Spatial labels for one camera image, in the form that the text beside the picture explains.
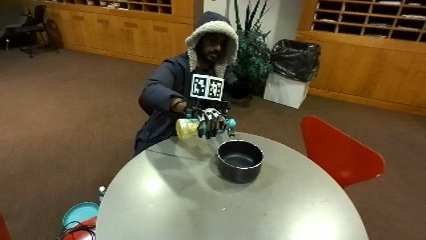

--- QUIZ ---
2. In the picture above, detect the white marker cube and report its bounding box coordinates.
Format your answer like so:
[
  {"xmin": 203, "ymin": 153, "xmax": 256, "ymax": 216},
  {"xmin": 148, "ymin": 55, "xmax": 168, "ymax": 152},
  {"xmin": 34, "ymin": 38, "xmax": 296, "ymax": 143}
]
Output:
[{"xmin": 189, "ymin": 73, "xmax": 227, "ymax": 102}]

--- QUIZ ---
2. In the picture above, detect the black cooking pot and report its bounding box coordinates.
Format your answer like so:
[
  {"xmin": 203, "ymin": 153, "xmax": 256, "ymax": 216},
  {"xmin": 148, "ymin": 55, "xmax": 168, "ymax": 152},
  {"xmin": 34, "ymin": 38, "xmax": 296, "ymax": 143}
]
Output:
[{"xmin": 216, "ymin": 139, "xmax": 265, "ymax": 185}]

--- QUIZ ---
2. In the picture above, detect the the person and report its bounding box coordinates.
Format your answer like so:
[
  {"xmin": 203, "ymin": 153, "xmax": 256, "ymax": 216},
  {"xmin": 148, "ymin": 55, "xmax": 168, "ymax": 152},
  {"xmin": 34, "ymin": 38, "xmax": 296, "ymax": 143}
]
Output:
[{"xmin": 133, "ymin": 10, "xmax": 241, "ymax": 158}]

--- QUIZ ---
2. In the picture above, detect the white trash bin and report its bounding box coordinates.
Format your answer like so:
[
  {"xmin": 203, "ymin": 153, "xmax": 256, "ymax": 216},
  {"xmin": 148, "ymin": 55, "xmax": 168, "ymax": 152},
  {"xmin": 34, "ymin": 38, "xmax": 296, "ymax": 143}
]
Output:
[{"xmin": 263, "ymin": 71, "xmax": 312, "ymax": 110}]

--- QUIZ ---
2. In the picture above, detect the green potted plant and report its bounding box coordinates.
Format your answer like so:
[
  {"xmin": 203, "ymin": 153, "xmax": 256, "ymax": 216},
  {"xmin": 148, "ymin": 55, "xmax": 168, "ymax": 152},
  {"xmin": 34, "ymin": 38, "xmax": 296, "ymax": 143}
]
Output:
[{"xmin": 229, "ymin": 0, "xmax": 275, "ymax": 100}]

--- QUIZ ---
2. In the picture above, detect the black trash bag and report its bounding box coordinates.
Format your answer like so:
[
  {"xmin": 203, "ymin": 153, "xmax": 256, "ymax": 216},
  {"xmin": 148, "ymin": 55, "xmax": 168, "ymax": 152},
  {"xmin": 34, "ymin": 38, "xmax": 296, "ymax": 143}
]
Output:
[{"xmin": 269, "ymin": 38, "xmax": 323, "ymax": 83}]

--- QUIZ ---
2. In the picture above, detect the red chair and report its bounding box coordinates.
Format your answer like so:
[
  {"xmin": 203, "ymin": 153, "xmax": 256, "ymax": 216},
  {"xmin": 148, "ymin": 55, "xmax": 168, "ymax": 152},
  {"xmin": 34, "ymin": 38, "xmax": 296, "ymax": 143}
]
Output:
[{"xmin": 300, "ymin": 115, "xmax": 386, "ymax": 190}]

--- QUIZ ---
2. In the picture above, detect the small white bottle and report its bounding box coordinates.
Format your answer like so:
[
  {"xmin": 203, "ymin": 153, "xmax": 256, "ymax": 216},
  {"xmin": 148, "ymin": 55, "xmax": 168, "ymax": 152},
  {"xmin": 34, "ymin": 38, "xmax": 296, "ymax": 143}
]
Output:
[{"xmin": 98, "ymin": 185, "xmax": 108, "ymax": 205}]

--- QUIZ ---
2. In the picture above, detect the wooden cabinet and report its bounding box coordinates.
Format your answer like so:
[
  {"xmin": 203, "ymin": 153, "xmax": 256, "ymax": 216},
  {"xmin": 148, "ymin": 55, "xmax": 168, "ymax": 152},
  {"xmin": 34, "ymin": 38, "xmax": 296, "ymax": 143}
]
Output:
[{"xmin": 43, "ymin": 0, "xmax": 197, "ymax": 66}]

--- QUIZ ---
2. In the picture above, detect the red seat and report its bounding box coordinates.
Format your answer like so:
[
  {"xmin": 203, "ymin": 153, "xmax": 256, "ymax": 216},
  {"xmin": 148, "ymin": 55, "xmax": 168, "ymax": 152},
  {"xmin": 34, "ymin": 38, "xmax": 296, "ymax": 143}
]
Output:
[{"xmin": 58, "ymin": 216, "xmax": 99, "ymax": 240}]

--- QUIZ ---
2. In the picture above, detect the wooden cubby shelf unit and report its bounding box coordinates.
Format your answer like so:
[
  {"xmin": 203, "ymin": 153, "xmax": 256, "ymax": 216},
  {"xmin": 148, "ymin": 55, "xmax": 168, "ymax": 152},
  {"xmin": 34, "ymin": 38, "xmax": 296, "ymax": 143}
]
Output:
[{"xmin": 296, "ymin": 0, "xmax": 426, "ymax": 117}]

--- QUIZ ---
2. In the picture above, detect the black chair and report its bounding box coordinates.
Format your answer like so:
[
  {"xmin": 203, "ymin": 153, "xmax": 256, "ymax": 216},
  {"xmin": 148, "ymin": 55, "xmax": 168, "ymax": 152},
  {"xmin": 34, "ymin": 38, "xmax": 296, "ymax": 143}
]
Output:
[{"xmin": 14, "ymin": 4, "xmax": 60, "ymax": 59}]

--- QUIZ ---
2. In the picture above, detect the black cable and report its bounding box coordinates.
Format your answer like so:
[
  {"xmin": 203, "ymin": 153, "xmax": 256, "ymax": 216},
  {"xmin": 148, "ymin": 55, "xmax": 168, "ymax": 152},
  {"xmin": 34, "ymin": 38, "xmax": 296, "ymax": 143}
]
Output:
[{"xmin": 56, "ymin": 223, "xmax": 98, "ymax": 240}]

